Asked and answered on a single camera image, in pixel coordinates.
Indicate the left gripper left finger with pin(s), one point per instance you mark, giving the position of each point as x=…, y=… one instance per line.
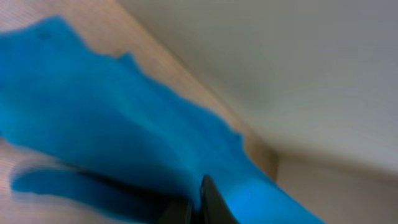
x=179, y=211

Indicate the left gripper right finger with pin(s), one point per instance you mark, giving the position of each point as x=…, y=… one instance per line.
x=213, y=206

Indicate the blue t-shirt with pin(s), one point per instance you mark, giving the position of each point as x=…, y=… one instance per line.
x=126, y=144

